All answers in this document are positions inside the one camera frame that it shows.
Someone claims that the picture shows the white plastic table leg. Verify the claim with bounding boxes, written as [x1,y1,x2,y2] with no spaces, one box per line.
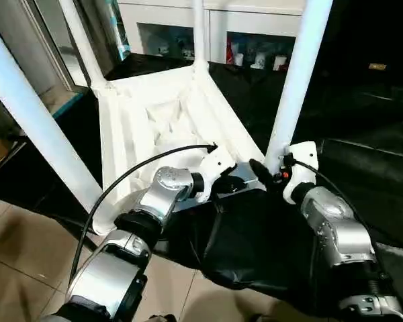
[191,0,210,71]
[0,17,105,215]
[263,0,334,174]
[59,0,109,89]

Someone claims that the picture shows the white display cabinet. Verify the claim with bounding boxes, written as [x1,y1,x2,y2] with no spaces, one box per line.
[118,0,307,71]

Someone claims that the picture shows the black table mat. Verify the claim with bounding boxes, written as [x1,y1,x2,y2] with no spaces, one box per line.
[0,50,403,316]

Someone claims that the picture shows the blue floor mat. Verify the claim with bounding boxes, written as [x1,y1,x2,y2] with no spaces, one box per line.
[52,91,89,119]

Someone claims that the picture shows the teal patterned cloth strip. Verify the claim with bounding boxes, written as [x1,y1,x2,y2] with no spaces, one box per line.
[111,0,132,61]

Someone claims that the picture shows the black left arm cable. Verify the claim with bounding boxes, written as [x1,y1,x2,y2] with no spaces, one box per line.
[67,144,220,286]

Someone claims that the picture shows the grey curtain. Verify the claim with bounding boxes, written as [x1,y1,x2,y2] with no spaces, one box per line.
[79,0,127,71]

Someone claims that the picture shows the black cabinet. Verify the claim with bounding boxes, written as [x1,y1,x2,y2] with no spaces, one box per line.
[316,0,403,88]

